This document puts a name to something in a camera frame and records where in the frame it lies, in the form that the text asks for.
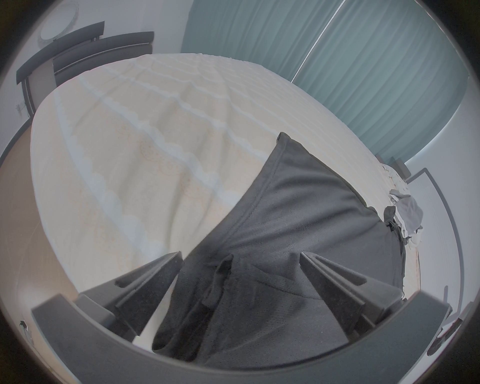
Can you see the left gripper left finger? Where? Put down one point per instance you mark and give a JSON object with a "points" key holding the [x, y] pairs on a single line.
{"points": [[150, 292]]}

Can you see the black chest of drawers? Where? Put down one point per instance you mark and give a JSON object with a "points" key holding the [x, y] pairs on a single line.
{"points": [[105, 48]]}

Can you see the black T-shirt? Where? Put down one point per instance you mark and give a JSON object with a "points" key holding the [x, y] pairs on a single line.
{"points": [[300, 210]]}

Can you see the white printed pillow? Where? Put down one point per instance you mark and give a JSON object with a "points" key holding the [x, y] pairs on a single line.
{"points": [[395, 178]]}

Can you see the grey bedside table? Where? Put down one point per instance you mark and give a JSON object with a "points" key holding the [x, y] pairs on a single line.
{"points": [[397, 165]]}

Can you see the pile of clothes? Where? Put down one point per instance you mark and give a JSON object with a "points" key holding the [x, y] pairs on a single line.
{"points": [[410, 215]]}

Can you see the blue-green curtain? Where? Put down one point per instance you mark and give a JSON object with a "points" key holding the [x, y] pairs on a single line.
{"points": [[243, 33], [386, 75]]}

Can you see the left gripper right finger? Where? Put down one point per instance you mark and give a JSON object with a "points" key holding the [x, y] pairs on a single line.
{"points": [[341, 292]]}

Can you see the round white mirror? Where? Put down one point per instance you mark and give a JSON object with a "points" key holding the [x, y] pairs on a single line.
{"points": [[58, 20]]}

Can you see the bed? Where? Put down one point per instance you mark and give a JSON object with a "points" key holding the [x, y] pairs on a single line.
{"points": [[131, 131]]}

